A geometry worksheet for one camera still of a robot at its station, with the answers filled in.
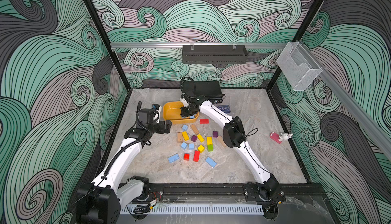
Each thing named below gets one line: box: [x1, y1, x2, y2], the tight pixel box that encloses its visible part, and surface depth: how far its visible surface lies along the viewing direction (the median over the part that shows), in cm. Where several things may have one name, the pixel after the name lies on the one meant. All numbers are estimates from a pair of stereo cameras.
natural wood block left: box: [177, 131, 183, 144], surface depth 93 cm
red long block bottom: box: [193, 150, 201, 163], surface depth 87 cm
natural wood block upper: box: [190, 124, 200, 135], surface depth 99 cm
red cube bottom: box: [183, 153, 190, 161], surface depth 87 cm
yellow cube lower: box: [197, 144, 206, 154], surface depth 89 cm
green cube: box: [207, 144, 214, 152], surface depth 90 cm
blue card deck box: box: [216, 104, 231, 114], surface depth 109 cm
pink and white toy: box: [269, 131, 293, 145], surface depth 92 cm
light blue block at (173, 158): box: [168, 153, 180, 164], surface depth 85 cm
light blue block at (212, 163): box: [205, 156, 217, 168], surface depth 85 cm
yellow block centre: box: [196, 133, 206, 143], surface depth 94 cm
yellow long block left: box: [181, 130, 190, 142], surface depth 95 cm
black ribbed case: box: [181, 80, 223, 103], surface depth 119 cm
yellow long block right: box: [206, 136, 213, 146], surface depth 92 cm
